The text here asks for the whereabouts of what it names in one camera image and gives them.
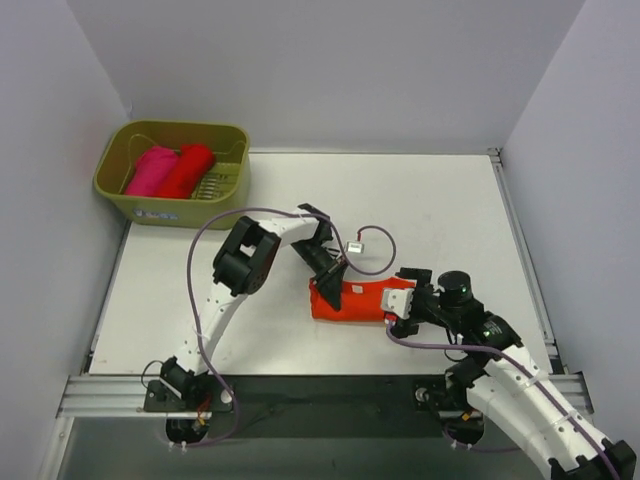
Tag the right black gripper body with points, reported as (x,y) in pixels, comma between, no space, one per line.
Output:
(417,292)

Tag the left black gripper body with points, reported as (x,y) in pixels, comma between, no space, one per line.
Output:
(329,271)

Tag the orange t shirt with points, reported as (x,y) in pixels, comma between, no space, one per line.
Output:
(360,301)

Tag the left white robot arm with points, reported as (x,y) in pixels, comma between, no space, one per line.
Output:
(240,268)

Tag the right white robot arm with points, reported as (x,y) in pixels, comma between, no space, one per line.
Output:
(499,378)

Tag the rolled red t shirt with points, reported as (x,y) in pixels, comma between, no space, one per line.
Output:
(195,160)

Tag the olive green plastic basket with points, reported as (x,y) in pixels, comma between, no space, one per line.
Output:
(223,188)

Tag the rolled pink t shirt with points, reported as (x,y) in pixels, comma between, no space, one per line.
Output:
(151,169)

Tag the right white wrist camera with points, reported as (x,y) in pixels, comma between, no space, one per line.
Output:
(397,301)

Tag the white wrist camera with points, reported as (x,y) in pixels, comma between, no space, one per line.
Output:
(397,301)
(354,247)

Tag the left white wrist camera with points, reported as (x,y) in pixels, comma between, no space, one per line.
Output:
(354,247)

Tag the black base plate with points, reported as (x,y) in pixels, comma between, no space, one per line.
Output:
(315,407)

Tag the aluminium front rail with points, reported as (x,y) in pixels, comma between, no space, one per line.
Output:
(95,396)

